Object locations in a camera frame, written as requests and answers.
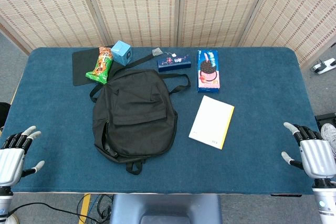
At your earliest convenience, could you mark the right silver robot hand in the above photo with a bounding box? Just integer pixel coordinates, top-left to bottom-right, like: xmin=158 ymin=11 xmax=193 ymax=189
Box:
xmin=281 ymin=122 xmax=336 ymax=180

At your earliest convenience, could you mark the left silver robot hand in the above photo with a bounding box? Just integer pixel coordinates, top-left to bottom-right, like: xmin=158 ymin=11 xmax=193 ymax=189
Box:
xmin=0 ymin=125 xmax=45 ymax=187

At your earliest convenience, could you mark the white book yellow spine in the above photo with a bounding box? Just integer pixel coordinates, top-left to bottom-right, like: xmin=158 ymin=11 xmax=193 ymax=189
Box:
xmin=188 ymin=95 xmax=235 ymax=150

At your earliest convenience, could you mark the black backpack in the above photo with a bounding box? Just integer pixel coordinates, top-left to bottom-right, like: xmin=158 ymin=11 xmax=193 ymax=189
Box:
xmin=89 ymin=52 xmax=191 ymax=175

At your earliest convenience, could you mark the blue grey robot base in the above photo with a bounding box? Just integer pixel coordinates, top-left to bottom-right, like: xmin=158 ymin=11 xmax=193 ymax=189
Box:
xmin=109 ymin=194 xmax=223 ymax=224

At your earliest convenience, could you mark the white grey sneaker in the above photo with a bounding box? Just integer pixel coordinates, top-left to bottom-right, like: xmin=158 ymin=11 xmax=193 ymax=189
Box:
xmin=320 ymin=123 xmax=336 ymax=159

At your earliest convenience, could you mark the black equipment on floor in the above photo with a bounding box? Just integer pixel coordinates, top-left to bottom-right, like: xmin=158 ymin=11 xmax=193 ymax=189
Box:
xmin=314 ymin=112 xmax=336 ymax=130

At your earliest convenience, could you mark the black object beside table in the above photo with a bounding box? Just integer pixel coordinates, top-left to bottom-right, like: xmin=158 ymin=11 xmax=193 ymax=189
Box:
xmin=0 ymin=102 xmax=11 ymax=127

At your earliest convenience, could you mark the white power strip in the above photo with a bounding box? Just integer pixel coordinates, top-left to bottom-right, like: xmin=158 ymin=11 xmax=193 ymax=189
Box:
xmin=311 ymin=58 xmax=336 ymax=75

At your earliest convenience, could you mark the black mouse pad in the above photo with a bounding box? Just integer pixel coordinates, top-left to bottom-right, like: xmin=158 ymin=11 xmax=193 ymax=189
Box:
xmin=71 ymin=48 xmax=111 ymax=87

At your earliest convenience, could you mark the green orange snack bag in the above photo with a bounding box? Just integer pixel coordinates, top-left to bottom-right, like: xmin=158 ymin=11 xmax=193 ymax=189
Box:
xmin=85 ymin=46 xmax=114 ymax=85

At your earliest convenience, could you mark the blue pink cookie box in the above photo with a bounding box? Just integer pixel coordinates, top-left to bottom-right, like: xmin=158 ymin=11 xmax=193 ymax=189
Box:
xmin=196 ymin=49 xmax=221 ymax=93

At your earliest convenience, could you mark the light blue cube box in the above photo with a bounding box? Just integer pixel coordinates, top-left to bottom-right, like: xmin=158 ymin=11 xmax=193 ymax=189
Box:
xmin=111 ymin=40 xmax=133 ymax=67

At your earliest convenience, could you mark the dark blue long box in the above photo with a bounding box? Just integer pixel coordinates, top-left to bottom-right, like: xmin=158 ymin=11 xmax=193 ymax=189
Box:
xmin=156 ymin=54 xmax=192 ymax=72

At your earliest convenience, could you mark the bamboo folding screen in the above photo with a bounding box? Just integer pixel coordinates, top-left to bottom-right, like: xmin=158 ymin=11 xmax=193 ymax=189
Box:
xmin=0 ymin=0 xmax=336 ymax=69

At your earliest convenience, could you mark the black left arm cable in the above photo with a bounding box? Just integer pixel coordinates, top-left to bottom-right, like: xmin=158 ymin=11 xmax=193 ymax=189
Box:
xmin=7 ymin=194 xmax=116 ymax=224

